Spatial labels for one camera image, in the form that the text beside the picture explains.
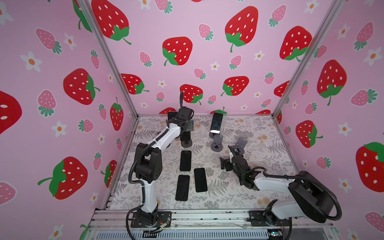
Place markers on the silver edged black phone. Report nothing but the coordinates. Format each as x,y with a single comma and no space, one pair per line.
200,180

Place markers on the aluminium corner post left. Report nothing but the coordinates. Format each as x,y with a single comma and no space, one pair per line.
90,18

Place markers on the grey stand right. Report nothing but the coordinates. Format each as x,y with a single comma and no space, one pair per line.
240,143

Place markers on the green edged black phone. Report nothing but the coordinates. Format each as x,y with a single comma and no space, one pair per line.
216,123

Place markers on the aluminium corner post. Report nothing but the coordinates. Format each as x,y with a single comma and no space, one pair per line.
90,18
324,27

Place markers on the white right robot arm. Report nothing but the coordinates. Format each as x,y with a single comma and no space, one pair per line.
308,197

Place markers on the aluminium corner post right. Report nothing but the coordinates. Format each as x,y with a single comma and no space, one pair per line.
324,27

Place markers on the purple edged black phone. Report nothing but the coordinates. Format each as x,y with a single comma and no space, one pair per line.
182,191

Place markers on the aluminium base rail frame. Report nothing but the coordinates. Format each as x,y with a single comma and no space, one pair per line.
227,224

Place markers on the grey stand far centre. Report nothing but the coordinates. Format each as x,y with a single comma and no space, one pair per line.
212,135

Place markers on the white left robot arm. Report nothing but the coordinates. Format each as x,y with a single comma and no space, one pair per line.
147,165

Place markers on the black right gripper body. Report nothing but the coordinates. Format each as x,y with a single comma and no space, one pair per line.
229,165

